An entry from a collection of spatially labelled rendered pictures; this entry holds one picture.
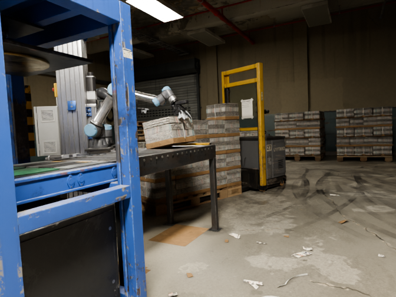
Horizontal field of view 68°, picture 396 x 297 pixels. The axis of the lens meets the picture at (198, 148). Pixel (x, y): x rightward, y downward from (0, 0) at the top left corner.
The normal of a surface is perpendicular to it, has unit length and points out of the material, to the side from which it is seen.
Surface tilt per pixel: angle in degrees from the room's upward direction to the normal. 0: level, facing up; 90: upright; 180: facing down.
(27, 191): 90
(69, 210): 90
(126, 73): 90
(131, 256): 90
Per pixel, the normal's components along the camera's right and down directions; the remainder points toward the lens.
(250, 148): -0.76, 0.07
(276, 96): -0.47, 0.07
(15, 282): 0.88, -0.01
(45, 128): 0.15, 0.06
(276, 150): 0.65, 0.02
